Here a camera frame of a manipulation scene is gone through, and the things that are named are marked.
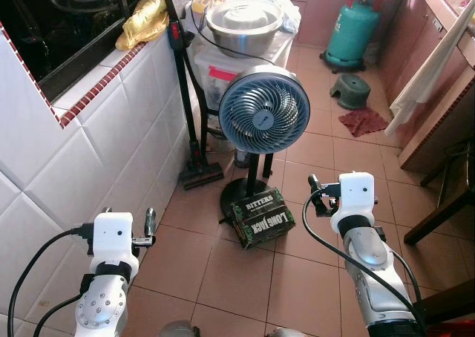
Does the steel pot with lid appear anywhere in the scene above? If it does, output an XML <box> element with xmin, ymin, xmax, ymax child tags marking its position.
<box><xmin>205</xmin><ymin>0</ymin><xmax>285</xmax><ymax>60</ymax></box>

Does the large yellow plastic bag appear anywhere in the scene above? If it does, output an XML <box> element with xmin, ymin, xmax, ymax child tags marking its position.
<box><xmin>115</xmin><ymin>0</ymin><xmax>171</xmax><ymax>51</ymax></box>

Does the red floor rag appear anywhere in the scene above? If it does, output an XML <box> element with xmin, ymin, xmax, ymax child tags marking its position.
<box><xmin>338</xmin><ymin>108</ymin><xmax>391</xmax><ymax>138</ymax></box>

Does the white plastic bag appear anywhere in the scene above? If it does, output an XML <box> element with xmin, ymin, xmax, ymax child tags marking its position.
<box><xmin>236</xmin><ymin>0</ymin><xmax>303</xmax><ymax>35</ymax></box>

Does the green black bitters carton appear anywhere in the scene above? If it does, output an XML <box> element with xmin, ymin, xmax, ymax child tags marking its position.
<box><xmin>228</xmin><ymin>188</ymin><xmax>297</xmax><ymax>249</ymax></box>

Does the blue grey standing fan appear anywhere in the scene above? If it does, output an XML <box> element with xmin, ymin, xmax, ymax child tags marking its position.
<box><xmin>218</xmin><ymin>65</ymin><xmax>312</xmax><ymax>223</ymax></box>

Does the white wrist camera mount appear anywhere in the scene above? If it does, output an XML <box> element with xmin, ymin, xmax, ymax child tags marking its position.
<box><xmin>90</xmin><ymin>212</ymin><xmax>142</xmax><ymax>275</ymax></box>
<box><xmin>330</xmin><ymin>171</ymin><xmax>376</xmax><ymax>232</ymax></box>

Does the red plastic stool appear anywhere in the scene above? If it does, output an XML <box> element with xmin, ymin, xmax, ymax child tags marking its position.
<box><xmin>426</xmin><ymin>320</ymin><xmax>475</xmax><ymax>337</ymax></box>

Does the dark wooden chair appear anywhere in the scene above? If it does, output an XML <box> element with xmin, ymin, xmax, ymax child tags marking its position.
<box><xmin>418</xmin><ymin>277</ymin><xmax>475</xmax><ymax>325</ymax></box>

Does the brown kitchen cabinet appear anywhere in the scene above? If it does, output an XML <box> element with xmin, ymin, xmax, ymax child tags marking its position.
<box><xmin>373</xmin><ymin>0</ymin><xmax>475</xmax><ymax>176</ymax></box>

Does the grey robot right leg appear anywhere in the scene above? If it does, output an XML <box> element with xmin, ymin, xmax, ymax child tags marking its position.
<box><xmin>266</xmin><ymin>327</ymin><xmax>307</xmax><ymax>337</ymax></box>

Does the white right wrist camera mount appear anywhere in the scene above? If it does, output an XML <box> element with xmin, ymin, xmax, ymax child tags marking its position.
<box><xmin>330</xmin><ymin>171</ymin><xmax>376</xmax><ymax>232</ymax></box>

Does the green gas cylinder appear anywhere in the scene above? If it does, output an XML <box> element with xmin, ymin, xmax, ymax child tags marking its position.
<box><xmin>321</xmin><ymin>0</ymin><xmax>381</xmax><ymax>73</ymax></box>

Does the white tiled kitchen counter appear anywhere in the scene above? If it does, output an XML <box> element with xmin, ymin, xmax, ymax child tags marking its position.
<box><xmin>0</xmin><ymin>0</ymin><xmax>200</xmax><ymax>330</ymax></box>

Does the black stick vacuum cleaner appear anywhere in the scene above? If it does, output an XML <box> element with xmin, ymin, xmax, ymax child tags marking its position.
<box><xmin>163</xmin><ymin>0</ymin><xmax>226</xmax><ymax>192</ymax></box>

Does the white low cabinet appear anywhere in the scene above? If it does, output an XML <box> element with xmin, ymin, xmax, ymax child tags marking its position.
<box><xmin>184</xmin><ymin>14</ymin><xmax>295</xmax><ymax>143</ymax></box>

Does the small green plastic stool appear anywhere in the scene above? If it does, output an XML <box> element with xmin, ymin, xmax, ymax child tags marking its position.
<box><xmin>330</xmin><ymin>74</ymin><xmax>372</xmax><ymax>111</ymax></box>

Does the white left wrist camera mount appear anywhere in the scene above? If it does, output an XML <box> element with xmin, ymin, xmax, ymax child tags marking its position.
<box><xmin>90</xmin><ymin>212</ymin><xmax>142</xmax><ymax>275</ymax></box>

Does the dark wooden table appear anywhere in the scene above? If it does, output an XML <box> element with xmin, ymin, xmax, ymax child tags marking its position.
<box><xmin>403</xmin><ymin>139</ymin><xmax>475</xmax><ymax>246</ymax></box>

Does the white hanging cloth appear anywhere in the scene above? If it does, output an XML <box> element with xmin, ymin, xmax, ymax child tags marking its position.
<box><xmin>384</xmin><ymin>1</ymin><xmax>475</xmax><ymax>135</ymax></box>

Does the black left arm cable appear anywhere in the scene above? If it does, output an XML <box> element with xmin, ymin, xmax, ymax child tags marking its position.
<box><xmin>32</xmin><ymin>295</ymin><xmax>84</xmax><ymax>337</ymax></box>
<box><xmin>7</xmin><ymin>228</ymin><xmax>94</xmax><ymax>337</ymax></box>

